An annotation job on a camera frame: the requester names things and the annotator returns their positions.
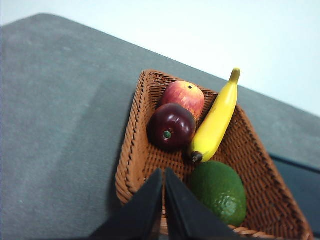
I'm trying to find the dark red apple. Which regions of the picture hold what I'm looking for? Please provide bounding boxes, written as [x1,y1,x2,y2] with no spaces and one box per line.
[147,102,197,152]

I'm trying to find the brown woven wicker basket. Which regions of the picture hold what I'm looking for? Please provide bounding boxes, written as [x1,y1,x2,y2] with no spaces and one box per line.
[114,69,315,240]

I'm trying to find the green avocado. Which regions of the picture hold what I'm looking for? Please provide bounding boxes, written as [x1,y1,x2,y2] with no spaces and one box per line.
[190,160,248,227]

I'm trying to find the yellow banana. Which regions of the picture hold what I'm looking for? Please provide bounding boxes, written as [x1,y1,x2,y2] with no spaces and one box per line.
[188,67,242,164]

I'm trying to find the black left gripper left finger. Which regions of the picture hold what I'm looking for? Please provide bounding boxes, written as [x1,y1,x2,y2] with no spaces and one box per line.
[91,168,163,240]

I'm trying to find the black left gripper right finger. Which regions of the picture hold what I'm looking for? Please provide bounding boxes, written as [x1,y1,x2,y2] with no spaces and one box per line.
[164,167,248,240]

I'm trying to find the dark rectangular tray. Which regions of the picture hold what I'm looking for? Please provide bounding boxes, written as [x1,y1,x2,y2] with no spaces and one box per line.
[267,151,320,237]

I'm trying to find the red yellow apple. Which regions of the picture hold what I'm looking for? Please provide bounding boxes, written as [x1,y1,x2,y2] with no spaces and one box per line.
[159,80,206,121]

